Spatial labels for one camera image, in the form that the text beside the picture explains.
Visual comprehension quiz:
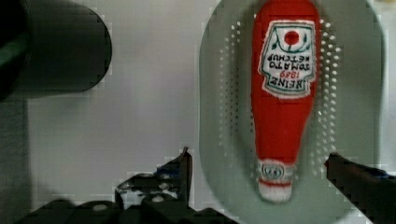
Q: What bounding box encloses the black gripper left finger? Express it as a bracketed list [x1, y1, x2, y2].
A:
[115, 147, 192, 209]

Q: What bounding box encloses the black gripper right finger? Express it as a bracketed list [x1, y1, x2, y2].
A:
[324, 153, 396, 224]

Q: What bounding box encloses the red plush ketchup bottle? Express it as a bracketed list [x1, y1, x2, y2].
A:
[251, 0, 320, 203]

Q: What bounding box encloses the green oval strainer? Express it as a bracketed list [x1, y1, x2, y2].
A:
[199, 0, 384, 224]

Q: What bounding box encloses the black cylinder upper post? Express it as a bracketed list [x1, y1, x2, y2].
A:
[0, 0, 112, 99]

